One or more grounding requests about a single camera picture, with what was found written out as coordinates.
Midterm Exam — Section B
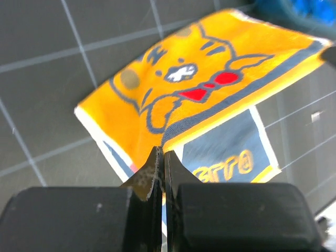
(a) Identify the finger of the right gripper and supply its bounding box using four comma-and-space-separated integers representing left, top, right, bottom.
320, 46, 336, 65

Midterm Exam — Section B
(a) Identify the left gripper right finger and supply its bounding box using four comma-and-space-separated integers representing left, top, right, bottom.
164, 151, 201, 251

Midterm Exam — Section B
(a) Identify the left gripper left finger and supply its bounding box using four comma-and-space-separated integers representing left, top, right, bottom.
121, 146, 163, 251

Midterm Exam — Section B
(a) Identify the blue patterned towel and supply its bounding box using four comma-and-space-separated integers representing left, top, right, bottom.
74, 9, 332, 183

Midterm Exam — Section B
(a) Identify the bright blue cloth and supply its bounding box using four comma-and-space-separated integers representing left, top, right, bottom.
291, 0, 335, 25

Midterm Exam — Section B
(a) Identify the blue plastic tub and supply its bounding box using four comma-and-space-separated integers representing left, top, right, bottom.
255, 0, 335, 27

